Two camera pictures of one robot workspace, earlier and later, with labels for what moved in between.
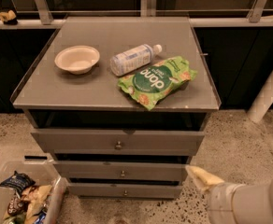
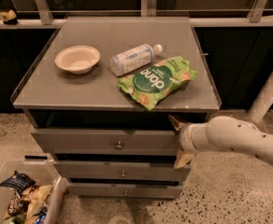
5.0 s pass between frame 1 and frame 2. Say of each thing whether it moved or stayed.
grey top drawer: stayed
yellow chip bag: stayed
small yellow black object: stayed
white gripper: moved
